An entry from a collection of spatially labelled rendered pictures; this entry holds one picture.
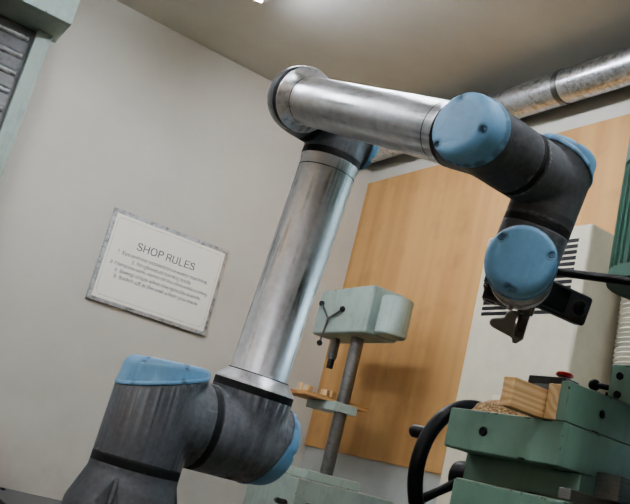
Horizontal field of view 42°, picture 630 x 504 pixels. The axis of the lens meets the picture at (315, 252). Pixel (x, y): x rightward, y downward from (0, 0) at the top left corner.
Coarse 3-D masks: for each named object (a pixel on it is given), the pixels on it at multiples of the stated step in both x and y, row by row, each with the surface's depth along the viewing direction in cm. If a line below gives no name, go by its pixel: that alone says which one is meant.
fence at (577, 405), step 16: (576, 384) 111; (560, 400) 111; (576, 400) 111; (592, 400) 113; (608, 400) 115; (560, 416) 110; (576, 416) 111; (592, 416) 113; (608, 416) 115; (624, 416) 117; (608, 432) 115; (624, 432) 117
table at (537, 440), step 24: (456, 408) 125; (456, 432) 123; (480, 432) 119; (504, 432) 116; (528, 432) 113; (552, 432) 110; (576, 432) 110; (504, 456) 115; (528, 456) 111; (552, 456) 108; (576, 456) 110; (600, 456) 113; (624, 456) 116
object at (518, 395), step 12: (504, 384) 110; (516, 384) 109; (528, 384) 111; (504, 396) 109; (516, 396) 109; (528, 396) 110; (540, 396) 112; (516, 408) 109; (528, 408) 110; (540, 408) 112
